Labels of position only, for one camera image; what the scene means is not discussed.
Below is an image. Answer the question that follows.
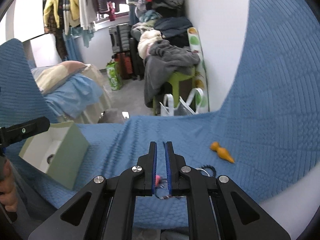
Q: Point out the green patterned shopping bag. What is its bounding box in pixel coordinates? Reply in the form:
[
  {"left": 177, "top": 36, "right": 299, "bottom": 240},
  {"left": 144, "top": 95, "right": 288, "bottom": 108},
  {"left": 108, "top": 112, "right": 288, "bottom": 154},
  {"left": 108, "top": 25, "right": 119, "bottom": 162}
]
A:
[{"left": 106, "top": 61, "right": 122, "bottom": 90}]

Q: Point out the blue textured bedspread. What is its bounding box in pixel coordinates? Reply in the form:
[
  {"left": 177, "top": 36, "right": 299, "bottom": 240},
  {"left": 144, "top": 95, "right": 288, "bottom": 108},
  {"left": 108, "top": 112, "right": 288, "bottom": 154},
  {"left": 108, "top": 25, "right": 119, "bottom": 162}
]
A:
[{"left": 7, "top": 0, "right": 319, "bottom": 238}]

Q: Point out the orange gourd ornament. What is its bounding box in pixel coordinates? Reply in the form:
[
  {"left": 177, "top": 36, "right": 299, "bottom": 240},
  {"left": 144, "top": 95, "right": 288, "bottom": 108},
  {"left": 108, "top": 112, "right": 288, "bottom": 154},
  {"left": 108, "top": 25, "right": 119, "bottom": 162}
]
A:
[{"left": 210, "top": 141, "right": 235, "bottom": 163}]

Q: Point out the green white storage box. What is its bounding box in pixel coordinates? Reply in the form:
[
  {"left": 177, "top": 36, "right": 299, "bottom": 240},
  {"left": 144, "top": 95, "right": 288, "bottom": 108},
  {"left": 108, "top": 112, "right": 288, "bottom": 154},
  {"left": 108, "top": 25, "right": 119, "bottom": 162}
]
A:
[{"left": 19, "top": 121, "right": 89, "bottom": 190}]

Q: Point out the beige pillow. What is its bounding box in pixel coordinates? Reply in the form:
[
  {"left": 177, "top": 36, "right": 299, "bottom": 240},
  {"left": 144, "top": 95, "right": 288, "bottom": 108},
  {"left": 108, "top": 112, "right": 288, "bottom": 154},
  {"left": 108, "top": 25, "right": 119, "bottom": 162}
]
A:
[{"left": 31, "top": 61, "right": 87, "bottom": 95}]

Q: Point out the black spiral hair tie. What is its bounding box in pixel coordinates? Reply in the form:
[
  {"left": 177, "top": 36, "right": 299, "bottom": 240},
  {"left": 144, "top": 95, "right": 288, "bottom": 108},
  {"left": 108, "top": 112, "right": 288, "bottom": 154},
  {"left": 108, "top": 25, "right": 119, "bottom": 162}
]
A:
[{"left": 199, "top": 164, "right": 217, "bottom": 178}]

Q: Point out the red suitcase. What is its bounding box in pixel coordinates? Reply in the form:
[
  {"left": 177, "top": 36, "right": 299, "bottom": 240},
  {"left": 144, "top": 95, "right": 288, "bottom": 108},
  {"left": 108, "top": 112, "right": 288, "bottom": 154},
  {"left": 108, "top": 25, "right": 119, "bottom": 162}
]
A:
[{"left": 114, "top": 53, "right": 133, "bottom": 80}]

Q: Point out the person's left hand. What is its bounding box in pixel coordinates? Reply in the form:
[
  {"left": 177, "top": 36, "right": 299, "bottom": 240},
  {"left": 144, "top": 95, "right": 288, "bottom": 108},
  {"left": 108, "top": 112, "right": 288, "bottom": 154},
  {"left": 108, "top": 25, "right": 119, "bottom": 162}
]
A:
[{"left": 0, "top": 160, "right": 18, "bottom": 212}]

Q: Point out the light blue bedding heap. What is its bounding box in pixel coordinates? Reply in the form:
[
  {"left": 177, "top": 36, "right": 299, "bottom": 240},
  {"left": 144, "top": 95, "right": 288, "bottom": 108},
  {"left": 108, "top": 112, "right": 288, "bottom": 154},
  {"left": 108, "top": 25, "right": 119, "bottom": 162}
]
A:
[{"left": 44, "top": 74, "right": 103, "bottom": 119}]

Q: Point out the pink hat hair clip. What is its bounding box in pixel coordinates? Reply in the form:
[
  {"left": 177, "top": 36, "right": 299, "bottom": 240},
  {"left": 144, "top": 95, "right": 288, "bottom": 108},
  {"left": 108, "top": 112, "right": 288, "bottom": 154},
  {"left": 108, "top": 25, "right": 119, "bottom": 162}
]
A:
[{"left": 155, "top": 175, "right": 162, "bottom": 187}]

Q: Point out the yellow hanging jacket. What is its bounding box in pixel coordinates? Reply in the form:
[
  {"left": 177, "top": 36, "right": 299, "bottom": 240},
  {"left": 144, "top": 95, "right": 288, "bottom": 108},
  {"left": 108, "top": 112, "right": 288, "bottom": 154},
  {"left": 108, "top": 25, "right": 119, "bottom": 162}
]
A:
[{"left": 43, "top": 0, "right": 80, "bottom": 35}]

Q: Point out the black hair stick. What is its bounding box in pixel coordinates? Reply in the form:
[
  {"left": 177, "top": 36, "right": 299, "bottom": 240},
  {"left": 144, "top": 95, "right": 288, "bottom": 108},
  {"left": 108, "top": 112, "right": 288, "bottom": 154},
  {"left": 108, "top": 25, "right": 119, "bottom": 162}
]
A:
[{"left": 155, "top": 141, "right": 185, "bottom": 200}]

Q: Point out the green stool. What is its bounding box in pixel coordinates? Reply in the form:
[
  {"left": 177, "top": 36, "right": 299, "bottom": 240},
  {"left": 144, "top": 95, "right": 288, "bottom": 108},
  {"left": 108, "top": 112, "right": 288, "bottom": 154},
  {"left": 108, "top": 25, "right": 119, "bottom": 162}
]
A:
[{"left": 152, "top": 67, "right": 195, "bottom": 115}]

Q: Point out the grey blanket pile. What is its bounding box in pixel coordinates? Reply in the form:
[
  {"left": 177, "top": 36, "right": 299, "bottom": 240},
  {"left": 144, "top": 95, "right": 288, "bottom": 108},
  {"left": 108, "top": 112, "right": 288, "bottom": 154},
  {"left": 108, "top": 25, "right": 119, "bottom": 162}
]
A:
[{"left": 144, "top": 40, "right": 200, "bottom": 108}]

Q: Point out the dark grey suitcase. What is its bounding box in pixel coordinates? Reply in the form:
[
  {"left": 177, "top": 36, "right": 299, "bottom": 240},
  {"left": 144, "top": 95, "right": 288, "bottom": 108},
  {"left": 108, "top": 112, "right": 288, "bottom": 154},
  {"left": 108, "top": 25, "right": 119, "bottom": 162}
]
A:
[{"left": 108, "top": 23, "right": 131, "bottom": 54}]

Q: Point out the white tote bag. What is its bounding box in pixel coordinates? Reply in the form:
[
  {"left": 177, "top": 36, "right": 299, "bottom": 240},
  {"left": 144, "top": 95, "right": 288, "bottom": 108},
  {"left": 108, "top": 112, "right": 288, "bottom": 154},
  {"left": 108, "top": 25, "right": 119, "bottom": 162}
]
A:
[{"left": 160, "top": 88, "right": 204, "bottom": 116}]

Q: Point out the fruit print ironing board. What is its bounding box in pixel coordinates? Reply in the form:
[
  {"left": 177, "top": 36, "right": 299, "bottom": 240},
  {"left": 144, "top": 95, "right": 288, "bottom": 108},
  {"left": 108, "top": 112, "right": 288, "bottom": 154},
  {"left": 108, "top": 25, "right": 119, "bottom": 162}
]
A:
[{"left": 187, "top": 27, "right": 209, "bottom": 113}]

